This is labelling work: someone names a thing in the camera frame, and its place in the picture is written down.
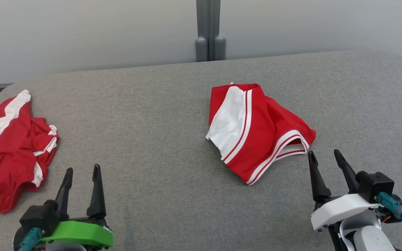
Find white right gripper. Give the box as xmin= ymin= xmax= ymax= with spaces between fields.
xmin=308 ymin=149 xmax=383 ymax=231

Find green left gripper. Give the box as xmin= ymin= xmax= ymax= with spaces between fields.
xmin=40 ymin=163 xmax=114 ymax=249

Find red shorts white side panel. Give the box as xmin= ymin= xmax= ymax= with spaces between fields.
xmin=206 ymin=82 xmax=317 ymax=186

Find grey fabric sofa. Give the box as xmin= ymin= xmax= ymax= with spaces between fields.
xmin=0 ymin=50 xmax=402 ymax=251

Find teal right cable connector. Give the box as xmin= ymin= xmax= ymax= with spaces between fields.
xmin=377 ymin=191 xmax=402 ymax=220

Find teal cable connector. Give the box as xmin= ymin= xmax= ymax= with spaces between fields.
xmin=377 ymin=191 xmax=402 ymax=220
xmin=18 ymin=227 xmax=45 ymax=251

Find teal left cable connector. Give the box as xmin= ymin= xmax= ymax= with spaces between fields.
xmin=18 ymin=227 xmax=45 ymax=251

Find grey partition post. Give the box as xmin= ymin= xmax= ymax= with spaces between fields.
xmin=195 ymin=0 xmax=226 ymax=62

